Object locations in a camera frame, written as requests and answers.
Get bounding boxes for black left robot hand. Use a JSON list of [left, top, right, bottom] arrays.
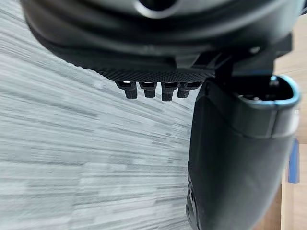
[[19, 0, 306, 230]]

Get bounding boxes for blue folder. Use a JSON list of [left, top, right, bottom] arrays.
[[288, 140, 300, 184]]

